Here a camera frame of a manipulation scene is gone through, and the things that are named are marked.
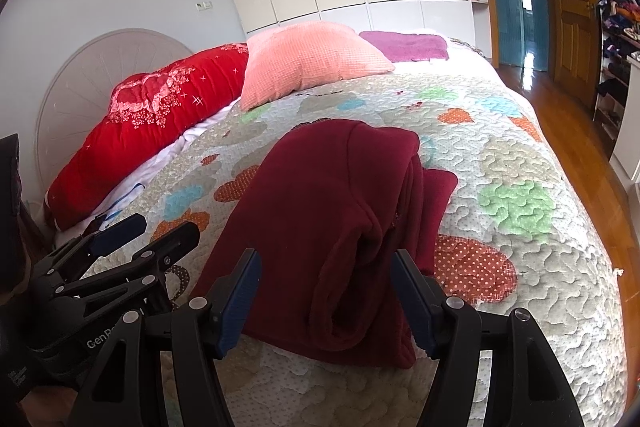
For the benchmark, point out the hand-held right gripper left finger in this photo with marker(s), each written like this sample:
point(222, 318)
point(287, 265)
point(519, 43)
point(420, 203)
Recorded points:
point(240, 302)

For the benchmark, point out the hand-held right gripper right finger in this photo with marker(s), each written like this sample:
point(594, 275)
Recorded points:
point(415, 302)

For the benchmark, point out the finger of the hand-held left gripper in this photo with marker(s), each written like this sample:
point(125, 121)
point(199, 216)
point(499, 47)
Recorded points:
point(170, 247)
point(120, 227)

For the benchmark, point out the dark red fleece sweater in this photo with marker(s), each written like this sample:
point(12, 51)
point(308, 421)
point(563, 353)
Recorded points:
point(320, 207)

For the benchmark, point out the white shelf rack with clothes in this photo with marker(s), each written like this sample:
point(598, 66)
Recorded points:
point(617, 37)

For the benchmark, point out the white bed sheet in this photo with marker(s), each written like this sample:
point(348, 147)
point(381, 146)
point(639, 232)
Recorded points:
point(150, 167)

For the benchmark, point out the red floral comforter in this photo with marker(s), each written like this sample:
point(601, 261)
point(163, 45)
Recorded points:
point(150, 117)

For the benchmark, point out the round white headboard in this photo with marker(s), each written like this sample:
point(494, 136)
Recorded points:
point(85, 77)

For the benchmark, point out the heart patterned quilt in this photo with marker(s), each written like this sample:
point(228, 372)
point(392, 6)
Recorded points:
point(500, 157)

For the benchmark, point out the pink pillow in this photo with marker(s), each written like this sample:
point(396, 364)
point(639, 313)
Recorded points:
point(310, 57)

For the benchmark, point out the purple cloth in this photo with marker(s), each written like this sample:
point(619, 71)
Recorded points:
point(405, 44)

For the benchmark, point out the wooden door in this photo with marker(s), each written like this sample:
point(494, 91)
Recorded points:
point(570, 32)

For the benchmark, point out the white wall switch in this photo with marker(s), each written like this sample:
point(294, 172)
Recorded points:
point(202, 5)

